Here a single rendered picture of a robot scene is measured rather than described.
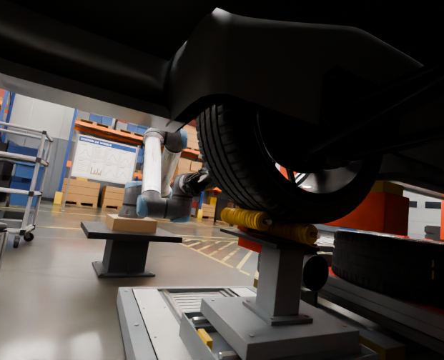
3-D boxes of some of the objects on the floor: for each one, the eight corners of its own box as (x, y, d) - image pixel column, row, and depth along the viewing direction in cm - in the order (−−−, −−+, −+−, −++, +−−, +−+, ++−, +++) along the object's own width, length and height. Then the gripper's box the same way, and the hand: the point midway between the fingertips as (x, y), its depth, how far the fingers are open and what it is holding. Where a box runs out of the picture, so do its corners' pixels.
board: (61, 212, 579) (78, 128, 601) (61, 210, 621) (76, 132, 643) (129, 218, 658) (141, 144, 680) (125, 216, 700) (136, 146, 722)
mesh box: (231, 226, 916) (234, 198, 927) (212, 221, 1024) (216, 197, 1035) (250, 227, 962) (253, 201, 973) (231, 223, 1070) (234, 200, 1080)
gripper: (189, 198, 106) (209, 200, 87) (176, 181, 104) (194, 178, 85) (205, 186, 109) (228, 185, 90) (193, 168, 107) (214, 163, 88)
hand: (216, 177), depth 90 cm, fingers closed, pressing on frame
